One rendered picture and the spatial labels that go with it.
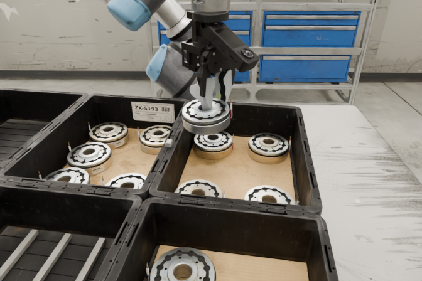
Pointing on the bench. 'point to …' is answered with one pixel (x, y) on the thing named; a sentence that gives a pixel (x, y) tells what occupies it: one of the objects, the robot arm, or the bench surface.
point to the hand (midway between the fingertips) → (217, 107)
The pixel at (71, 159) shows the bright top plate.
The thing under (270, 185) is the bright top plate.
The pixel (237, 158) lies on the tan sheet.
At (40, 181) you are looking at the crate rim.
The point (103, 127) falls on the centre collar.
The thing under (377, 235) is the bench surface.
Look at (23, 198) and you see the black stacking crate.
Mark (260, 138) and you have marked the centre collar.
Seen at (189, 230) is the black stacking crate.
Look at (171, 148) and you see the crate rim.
